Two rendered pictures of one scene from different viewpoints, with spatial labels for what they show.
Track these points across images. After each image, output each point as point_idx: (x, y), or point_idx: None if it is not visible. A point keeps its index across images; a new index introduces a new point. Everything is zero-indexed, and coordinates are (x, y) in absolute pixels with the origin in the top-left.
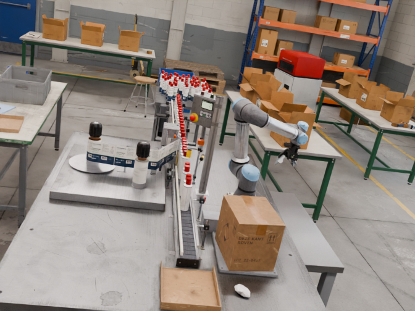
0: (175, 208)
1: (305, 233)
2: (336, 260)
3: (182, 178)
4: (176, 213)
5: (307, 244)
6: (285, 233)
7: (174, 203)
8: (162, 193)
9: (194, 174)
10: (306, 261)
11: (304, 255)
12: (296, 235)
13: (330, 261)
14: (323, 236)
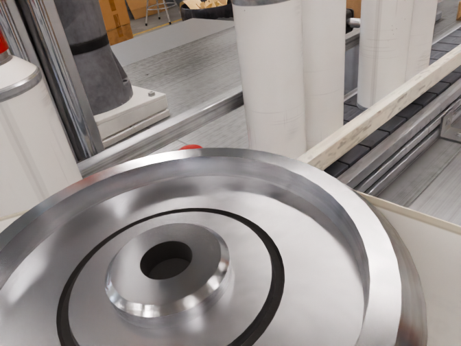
0: (438, 100)
1: (127, 51)
2: (183, 22)
3: (345, 18)
4: (459, 82)
5: (171, 38)
6: (166, 54)
7: (418, 123)
8: (450, 193)
9: (95, 146)
10: (233, 24)
11: (216, 29)
12: (153, 50)
13: (195, 22)
14: (112, 45)
